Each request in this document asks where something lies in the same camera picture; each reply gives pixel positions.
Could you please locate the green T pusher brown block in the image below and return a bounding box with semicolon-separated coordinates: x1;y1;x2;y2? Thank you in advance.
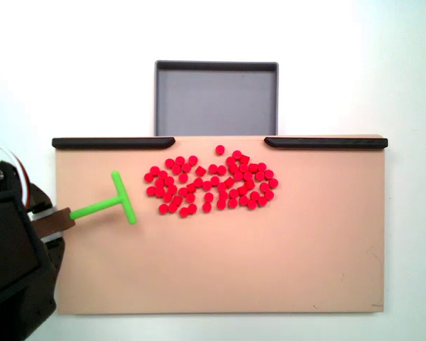
31;170;138;239

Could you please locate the beige board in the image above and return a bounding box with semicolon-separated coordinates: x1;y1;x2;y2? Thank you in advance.
53;134;388;316

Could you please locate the grey tray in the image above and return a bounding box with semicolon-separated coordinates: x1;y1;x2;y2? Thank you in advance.
153;60;280;137

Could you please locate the black edge rail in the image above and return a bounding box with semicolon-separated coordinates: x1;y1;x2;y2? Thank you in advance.
51;137;176;150
263;136;389;150

